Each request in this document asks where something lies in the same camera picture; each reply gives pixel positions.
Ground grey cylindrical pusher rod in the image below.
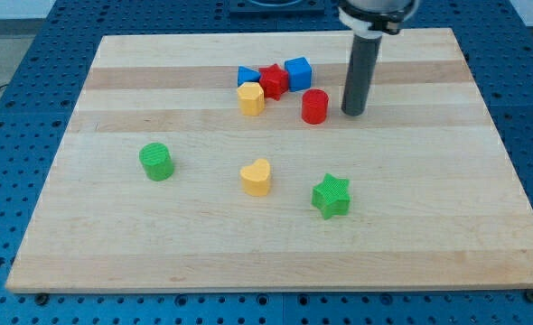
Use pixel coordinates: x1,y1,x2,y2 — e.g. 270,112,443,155
341,35,381,116

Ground green cylinder block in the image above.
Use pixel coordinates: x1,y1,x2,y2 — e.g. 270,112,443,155
138,143,174,181

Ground blue triangle block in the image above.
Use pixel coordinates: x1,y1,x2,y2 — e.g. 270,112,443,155
237,66,261,87

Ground yellow hexagon block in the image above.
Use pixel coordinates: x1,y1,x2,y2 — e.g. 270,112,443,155
237,82,265,116

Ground blue cube block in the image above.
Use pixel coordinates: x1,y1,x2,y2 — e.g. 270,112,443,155
285,57,313,92

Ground red cylinder block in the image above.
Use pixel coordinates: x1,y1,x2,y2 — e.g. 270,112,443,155
301,88,329,125

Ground red star block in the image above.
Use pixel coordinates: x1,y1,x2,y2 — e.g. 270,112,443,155
259,64,289,101

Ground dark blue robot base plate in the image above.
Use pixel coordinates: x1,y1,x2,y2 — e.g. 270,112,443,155
229,0,325,15

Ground light wooden board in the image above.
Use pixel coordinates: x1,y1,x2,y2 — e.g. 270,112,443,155
5,28,533,293

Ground yellow heart block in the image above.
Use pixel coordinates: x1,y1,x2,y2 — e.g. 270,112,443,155
239,158,271,197

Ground green star block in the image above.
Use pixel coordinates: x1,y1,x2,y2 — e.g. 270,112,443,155
311,173,351,219

